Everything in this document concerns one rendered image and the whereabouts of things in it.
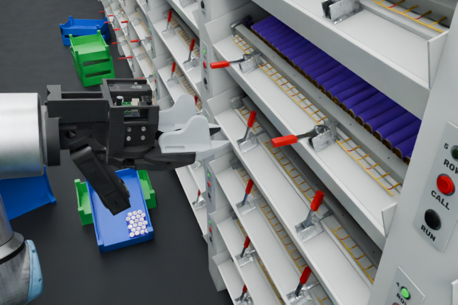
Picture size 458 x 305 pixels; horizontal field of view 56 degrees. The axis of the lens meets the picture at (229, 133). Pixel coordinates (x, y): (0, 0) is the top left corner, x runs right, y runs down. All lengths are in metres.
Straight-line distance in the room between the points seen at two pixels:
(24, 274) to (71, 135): 0.74
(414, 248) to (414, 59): 0.19
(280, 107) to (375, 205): 0.25
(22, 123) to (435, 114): 0.39
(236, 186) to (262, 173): 0.25
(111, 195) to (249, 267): 0.69
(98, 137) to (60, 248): 1.30
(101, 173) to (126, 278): 1.11
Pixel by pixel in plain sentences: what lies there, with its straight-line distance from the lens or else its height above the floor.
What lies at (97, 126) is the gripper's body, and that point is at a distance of 0.49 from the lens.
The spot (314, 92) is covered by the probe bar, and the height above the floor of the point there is 0.93.
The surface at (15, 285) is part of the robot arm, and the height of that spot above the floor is 0.37.
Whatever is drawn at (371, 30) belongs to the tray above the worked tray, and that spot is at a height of 1.08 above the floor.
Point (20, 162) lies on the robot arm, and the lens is 0.47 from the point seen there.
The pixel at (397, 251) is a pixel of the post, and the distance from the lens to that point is 0.52.
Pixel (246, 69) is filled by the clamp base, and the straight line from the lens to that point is 0.82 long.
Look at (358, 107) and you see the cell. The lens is 0.65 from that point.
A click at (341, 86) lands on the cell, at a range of 0.69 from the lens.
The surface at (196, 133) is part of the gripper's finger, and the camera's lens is 0.50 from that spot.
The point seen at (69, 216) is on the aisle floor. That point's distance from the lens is 1.89.
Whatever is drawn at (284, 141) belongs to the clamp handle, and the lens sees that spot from 0.59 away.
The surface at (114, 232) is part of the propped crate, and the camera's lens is 1.73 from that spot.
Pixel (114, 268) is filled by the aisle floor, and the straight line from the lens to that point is 1.65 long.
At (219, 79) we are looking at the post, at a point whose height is 0.80.
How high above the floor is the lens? 1.25
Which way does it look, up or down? 34 degrees down
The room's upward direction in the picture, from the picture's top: straight up
